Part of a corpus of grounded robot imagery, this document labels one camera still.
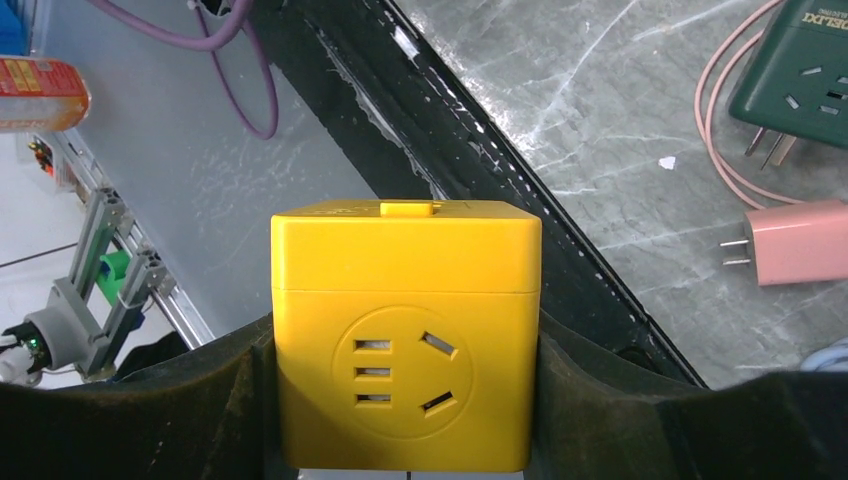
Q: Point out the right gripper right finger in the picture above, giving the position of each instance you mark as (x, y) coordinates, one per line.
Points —
(598, 416)

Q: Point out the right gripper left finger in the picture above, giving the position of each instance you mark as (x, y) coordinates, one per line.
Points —
(210, 413)

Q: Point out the yellow cube socket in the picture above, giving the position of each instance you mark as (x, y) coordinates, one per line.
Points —
(406, 334)

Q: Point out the pink charger plug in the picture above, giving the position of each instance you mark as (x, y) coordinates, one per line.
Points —
(794, 244)

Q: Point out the green cube socket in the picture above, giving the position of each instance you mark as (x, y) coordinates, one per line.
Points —
(795, 82)

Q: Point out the orange labelled box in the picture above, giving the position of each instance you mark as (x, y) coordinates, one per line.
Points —
(41, 95)

